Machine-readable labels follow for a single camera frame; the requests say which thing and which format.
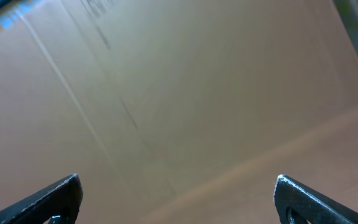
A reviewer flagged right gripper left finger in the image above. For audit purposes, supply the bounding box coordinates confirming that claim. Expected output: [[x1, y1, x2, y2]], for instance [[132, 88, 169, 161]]
[[0, 174, 83, 224]]

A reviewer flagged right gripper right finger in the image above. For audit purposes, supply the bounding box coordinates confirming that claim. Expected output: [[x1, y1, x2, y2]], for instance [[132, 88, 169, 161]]
[[273, 174, 358, 224]]

